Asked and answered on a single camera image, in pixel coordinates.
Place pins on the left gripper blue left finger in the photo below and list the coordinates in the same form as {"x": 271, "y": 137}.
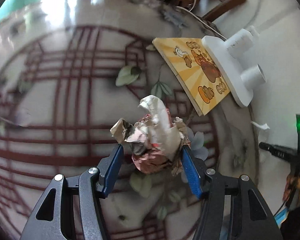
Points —
{"x": 110, "y": 167}

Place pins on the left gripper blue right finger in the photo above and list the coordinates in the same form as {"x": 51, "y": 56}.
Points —
{"x": 191, "y": 172}

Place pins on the pink paper ball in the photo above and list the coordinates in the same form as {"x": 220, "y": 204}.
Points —
{"x": 156, "y": 139}

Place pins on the person's right hand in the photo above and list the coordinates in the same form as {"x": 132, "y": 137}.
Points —
{"x": 298, "y": 188}

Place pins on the floral patterned table cover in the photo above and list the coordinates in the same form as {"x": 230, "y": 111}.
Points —
{"x": 69, "y": 69}

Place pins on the white desk lamp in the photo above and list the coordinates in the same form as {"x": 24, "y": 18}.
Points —
{"x": 242, "y": 81}

